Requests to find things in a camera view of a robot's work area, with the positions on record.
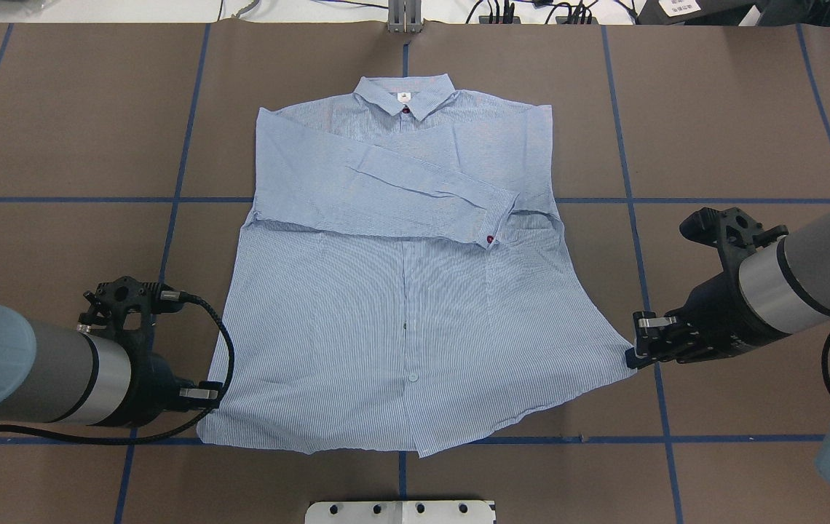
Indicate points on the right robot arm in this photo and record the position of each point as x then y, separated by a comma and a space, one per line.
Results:
773, 283

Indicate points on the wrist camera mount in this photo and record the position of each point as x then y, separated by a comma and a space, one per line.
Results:
124, 302
733, 233

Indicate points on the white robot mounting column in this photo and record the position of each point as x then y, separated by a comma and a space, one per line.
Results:
424, 511

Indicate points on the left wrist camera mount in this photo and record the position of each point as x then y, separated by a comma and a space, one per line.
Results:
124, 302

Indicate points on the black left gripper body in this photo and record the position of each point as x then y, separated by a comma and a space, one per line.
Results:
155, 384

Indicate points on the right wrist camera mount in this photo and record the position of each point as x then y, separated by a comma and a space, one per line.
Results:
733, 233

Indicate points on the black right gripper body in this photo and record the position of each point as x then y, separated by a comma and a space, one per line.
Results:
717, 314

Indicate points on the black label printer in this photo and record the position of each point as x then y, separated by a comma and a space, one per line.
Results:
711, 13

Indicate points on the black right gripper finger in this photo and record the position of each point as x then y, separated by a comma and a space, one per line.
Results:
652, 340

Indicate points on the light blue striped shirt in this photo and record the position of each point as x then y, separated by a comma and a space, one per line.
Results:
402, 280

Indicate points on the aluminium frame post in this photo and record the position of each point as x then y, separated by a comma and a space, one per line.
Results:
404, 16

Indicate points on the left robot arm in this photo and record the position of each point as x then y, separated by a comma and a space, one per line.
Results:
99, 374

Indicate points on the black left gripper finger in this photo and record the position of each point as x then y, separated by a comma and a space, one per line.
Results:
204, 396

